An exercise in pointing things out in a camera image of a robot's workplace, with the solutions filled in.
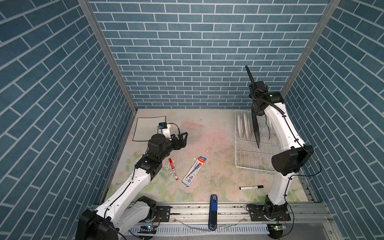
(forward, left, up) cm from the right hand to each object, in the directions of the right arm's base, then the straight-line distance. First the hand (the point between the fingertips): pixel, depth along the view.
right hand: (266, 106), depth 81 cm
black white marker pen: (-33, 0, -31) cm, 45 cm away
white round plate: (+1, +10, -18) cm, 21 cm away
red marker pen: (-28, +50, -30) cm, 65 cm away
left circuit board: (-57, +57, -33) cm, 87 cm away
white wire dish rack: (-15, +5, -29) cm, 33 cm away
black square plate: (-4, +3, -11) cm, 13 cm away
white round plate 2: (+1, +6, -16) cm, 17 cm away
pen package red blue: (-29, +38, -29) cm, 56 cm away
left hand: (-18, +44, -7) cm, 48 cm away
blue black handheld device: (-51, +26, -29) cm, 64 cm away
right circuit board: (-51, -5, -33) cm, 61 cm away
